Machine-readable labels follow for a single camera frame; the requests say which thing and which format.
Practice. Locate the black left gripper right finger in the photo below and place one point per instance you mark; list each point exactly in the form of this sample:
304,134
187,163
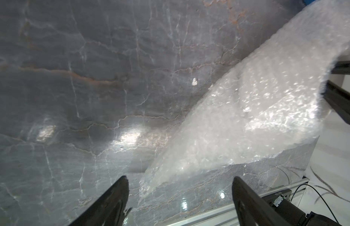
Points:
251,209

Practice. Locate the blue tape dispenser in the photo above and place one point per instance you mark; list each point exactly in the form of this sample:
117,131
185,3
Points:
308,2

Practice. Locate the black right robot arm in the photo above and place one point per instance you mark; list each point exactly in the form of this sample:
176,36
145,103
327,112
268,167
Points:
337,97

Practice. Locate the clear bubble wrap sheet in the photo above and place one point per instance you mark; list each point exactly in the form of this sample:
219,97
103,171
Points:
269,102

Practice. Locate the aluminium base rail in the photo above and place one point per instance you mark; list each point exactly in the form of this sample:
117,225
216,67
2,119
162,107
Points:
227,216

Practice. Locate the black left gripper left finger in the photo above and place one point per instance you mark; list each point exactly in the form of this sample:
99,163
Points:
108,210

